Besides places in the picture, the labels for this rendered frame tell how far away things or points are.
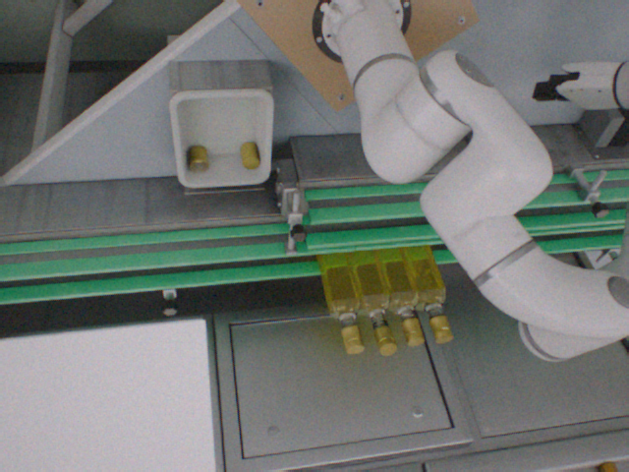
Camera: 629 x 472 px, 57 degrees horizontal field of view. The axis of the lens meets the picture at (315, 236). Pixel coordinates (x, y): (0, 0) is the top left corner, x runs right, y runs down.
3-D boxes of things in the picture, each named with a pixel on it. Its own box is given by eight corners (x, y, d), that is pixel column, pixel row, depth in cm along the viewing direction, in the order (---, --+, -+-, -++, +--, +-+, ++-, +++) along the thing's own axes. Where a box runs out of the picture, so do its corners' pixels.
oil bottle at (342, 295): (312, 240, 124) (331, 326, 112) (314, 223, 120) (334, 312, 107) (337, 238, 125) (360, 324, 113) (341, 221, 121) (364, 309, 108)
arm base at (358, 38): (290, 16, 87) (308, 81, 77) (351, -49, 80) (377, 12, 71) (359, 69, 96) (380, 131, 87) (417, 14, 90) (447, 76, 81)
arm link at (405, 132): (334, 99, 81) (360, 183, 71) (395, 25, 73) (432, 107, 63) (385, 123, 86) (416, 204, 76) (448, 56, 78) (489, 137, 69)
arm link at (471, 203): (460, 289, 67) (575, 205, 58) (345, 135, 73) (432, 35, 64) (491, 270, 75) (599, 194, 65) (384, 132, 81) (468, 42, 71)
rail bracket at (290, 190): (277, 223, 117) (287, 273, 109) (282, 163, 104) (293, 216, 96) (292, 221, 118) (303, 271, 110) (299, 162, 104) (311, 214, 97)
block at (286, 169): (273, 191, 120) (277, 217, 116) (275, 158, 112) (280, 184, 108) (290, 190, 120) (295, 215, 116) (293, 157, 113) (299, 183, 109)
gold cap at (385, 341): (371, 338, 109) (377, 357, 106) (373, 326, 107) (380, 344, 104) (389, 336, 110) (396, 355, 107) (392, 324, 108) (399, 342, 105)
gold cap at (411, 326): (398, 327, 112) (405, 348, 109) (402, 318, 109) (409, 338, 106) (416, 325, 112) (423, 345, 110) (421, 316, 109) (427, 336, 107)
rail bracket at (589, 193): (560, 170, 121) (590, 218, 113) (576, 144, 116) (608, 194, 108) (577, 169, 122) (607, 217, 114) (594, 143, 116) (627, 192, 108)
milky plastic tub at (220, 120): (178, 157, 116) (179, 189, 111) (166, 62, 98) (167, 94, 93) (264, 153, 119) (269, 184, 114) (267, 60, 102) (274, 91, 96)
